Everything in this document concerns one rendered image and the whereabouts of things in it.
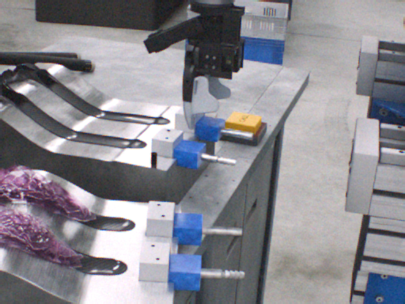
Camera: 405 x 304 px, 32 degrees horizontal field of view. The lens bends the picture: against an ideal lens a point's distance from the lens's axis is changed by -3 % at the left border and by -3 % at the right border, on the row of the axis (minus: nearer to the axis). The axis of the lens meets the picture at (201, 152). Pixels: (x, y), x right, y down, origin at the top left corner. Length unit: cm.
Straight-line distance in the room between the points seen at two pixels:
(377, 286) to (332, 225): 173
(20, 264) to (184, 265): 20
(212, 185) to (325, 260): 139
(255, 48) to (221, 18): 325
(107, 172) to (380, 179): 42
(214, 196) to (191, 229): 24
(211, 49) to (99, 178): 27
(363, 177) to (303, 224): 183
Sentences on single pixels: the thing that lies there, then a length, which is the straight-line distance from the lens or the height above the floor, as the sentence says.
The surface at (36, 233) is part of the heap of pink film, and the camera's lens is 92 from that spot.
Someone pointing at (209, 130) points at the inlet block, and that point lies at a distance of 122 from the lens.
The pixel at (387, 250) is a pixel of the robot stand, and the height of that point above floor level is 85.
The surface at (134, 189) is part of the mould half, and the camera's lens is 113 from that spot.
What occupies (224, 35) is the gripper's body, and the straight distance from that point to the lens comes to 117.
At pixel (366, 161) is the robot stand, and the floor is 98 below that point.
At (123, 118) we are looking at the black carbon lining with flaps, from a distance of 131.
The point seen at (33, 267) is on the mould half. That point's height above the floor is 88.
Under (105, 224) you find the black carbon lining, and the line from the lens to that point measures 103.
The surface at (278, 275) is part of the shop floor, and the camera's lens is 248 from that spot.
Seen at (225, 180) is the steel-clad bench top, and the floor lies 80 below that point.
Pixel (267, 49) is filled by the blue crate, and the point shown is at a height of 15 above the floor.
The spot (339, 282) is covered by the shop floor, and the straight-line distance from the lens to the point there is 250.
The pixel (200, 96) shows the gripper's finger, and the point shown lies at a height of 96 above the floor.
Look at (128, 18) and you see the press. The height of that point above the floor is 8.
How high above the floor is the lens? 137
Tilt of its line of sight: 25 degrees down
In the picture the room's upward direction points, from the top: 4 degrees clockwise
